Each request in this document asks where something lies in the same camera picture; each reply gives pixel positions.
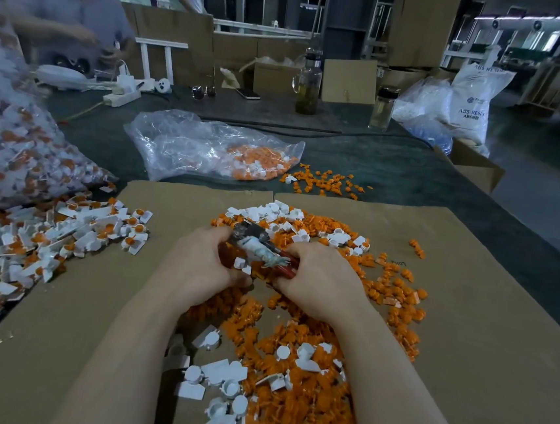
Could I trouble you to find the person's left hand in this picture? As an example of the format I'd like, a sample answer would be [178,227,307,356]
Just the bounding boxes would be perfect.
[148,219,258,311]

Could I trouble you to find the person's right hand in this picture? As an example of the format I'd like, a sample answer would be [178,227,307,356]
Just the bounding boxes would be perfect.
[270,237,377,330]

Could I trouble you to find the silver red-handled pliers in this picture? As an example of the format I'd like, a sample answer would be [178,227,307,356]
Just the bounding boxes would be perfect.
[225,218,304,280]

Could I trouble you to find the pile of orange and white parts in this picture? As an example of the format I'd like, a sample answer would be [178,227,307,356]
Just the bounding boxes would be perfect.
[156,190,437,424]

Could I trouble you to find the pile of assembled white-orange parts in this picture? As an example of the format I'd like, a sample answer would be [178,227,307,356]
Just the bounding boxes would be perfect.
[0,177,157,394]

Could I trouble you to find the person's right forearm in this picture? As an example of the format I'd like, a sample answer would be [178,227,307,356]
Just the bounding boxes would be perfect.
[321,308,490,424]

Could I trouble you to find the person's left forearm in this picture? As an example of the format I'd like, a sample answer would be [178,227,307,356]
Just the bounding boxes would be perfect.
[47,282,202,424]

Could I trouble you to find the scatter of orange offcuts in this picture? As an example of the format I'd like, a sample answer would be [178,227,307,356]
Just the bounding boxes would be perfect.
[280,162,374,202]

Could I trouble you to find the small clear plastic bag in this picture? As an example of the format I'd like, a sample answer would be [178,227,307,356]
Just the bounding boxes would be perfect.
[120,104,308,195]

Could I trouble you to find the brown cardboard sheet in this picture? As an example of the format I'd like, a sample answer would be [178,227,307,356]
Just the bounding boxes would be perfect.
[0,165,277,424]
[248,190,560,424]

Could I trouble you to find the glass bottle with black lid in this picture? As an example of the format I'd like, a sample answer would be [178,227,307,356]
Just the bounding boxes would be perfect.
[368,85,400,133]

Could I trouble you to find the open brown cardboard box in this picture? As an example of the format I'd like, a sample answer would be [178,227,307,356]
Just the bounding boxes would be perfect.
[428,135,509,197]

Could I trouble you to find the white power strip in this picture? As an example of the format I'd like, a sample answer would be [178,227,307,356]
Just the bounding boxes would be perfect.
[87,58,175,113]

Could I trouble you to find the clear blue plastic bag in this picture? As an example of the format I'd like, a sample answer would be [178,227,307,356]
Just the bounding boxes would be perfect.
[389,75,460,156]

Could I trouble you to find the glass tea jar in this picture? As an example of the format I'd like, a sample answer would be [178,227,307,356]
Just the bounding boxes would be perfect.
[290,48,326,117]

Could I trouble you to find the flat brown cardboard panel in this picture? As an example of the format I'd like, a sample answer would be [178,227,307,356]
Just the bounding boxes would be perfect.
[320,56,381,107]

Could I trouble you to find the open cardboard box with paper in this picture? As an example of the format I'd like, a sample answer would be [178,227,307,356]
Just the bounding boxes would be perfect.
[237,52,306,99]

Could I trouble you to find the large clear bag of seals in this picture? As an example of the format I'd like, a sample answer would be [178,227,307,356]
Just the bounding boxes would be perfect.
[0,0,134,226]

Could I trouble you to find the row of upright cardboard sheets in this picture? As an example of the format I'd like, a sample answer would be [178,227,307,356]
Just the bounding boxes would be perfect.
[115,2,318,100]

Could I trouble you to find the white oval plastic device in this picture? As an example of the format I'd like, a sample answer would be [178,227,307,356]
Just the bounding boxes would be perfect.
[33,64,90,92]

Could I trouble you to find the white woven sack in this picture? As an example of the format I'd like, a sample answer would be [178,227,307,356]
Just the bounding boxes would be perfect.
[445,41,519,158]

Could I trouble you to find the dark steel pillar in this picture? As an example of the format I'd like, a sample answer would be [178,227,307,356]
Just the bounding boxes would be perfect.
[320,0,381,64]

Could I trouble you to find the tall brown cardboard box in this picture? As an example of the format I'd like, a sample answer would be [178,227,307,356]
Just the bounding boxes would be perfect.
[384,0,464,74]

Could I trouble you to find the white railing frame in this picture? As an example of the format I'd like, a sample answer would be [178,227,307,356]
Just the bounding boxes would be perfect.
[129,35,189,88]

